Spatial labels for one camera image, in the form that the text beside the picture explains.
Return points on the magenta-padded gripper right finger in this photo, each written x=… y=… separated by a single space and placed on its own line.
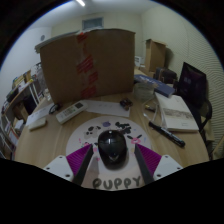
x=150 y=159

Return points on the black chair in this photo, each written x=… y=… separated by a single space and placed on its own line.
x=206 y=123

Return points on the black monitor screen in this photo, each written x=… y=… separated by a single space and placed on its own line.
x=191 y=83

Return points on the white remote control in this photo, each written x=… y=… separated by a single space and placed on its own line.
x=71 y=112

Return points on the large cardboard box, red tape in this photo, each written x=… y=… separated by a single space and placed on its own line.
x=63 y=66

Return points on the black computer mouse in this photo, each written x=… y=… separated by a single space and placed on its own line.
x=112 y=148

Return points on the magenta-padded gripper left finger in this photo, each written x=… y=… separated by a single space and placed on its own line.
x=78 y=159

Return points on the cluttered shelf unit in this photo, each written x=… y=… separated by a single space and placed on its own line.
x=16 y=106

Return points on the round wall clock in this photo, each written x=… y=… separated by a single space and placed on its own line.
x=42 y=37

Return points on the white flat rectangular device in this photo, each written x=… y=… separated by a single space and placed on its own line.
x=37 y=124

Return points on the white open notebook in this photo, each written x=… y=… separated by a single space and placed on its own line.
x=176 y=113

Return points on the white paper sheet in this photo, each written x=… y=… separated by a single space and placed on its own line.
x=38 y=115
x=106 y=108

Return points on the wall vent window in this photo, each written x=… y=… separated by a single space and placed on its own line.
x=92 y=23

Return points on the blue book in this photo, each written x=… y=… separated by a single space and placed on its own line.
x=161 y=87

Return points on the white puppy print mouse pad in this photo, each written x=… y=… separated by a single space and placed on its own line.
x=83 y=133

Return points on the small cardboard box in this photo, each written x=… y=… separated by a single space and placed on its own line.
x=155 y=56

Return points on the ceiling tube light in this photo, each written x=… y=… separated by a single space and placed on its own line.
x=80 y=3

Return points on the black eyeglasses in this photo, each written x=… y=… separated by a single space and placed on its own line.
x=54 y=108

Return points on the black marker pen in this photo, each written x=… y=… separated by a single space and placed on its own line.
x=166 y=133

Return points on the small dark binder clip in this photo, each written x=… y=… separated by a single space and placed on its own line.
x=126 y=103

